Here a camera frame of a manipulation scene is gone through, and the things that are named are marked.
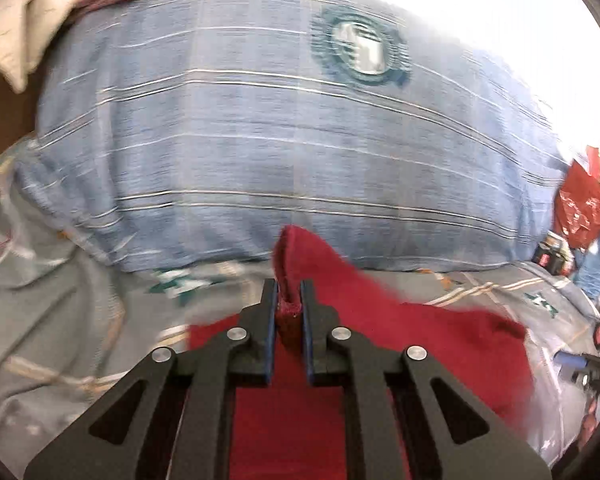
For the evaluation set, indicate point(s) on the red plastic bag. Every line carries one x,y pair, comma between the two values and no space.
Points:
582,205

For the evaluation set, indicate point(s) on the blue plaid pillow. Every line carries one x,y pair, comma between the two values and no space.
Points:
230,135

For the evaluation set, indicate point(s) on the dark container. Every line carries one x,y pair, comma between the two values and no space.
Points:
552,255

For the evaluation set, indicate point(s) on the blue cloth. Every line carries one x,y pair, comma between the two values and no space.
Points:
595,265

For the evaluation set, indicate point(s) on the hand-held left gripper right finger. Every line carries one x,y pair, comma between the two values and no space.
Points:
307,330

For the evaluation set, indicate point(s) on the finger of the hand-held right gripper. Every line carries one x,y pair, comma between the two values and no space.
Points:
572,360

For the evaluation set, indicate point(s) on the cream cloth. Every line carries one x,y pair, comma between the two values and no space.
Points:
20,25

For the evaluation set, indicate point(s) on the brown wooden headboard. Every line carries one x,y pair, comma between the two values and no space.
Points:
5,120

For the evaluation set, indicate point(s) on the grey plaid bed sheet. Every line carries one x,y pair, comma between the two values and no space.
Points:
55,310

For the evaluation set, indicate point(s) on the red garment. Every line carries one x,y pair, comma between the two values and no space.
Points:
380,320

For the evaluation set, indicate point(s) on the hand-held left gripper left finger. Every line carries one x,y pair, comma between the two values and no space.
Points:
271,330

